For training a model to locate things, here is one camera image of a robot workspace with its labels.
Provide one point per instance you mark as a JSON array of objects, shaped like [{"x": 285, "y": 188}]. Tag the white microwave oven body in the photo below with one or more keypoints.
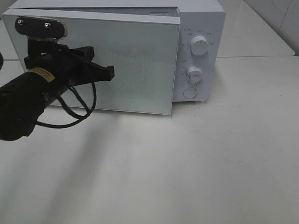
[{"x": 197, "y": 17}]

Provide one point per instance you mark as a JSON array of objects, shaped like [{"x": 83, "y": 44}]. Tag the white microwave knob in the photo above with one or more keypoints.
[
  {"x": 194, "y": 74},
  {"x": 199, "y": 45}
]

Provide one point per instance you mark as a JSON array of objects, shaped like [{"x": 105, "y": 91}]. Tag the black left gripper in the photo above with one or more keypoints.
[{"x": 53, "y": 67}]

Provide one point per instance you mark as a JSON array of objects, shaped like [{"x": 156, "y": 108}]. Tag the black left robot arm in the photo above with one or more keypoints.
[{"x": 19, "y": 111}]

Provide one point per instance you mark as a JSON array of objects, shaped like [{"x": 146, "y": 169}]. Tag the white lower microwave knob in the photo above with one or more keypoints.
[{"x": 194, "y": 74}]

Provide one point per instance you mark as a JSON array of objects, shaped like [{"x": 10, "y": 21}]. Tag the white upper microwave knob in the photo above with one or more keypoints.
[{"x": 199, "y": 45}]

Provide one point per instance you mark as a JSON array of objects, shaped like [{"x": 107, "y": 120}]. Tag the white microwave door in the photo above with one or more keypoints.
[{"x": 141, "y": 48}]

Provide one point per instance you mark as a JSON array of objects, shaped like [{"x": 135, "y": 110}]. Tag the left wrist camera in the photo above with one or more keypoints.
[{"x": 40, "y": 28}]

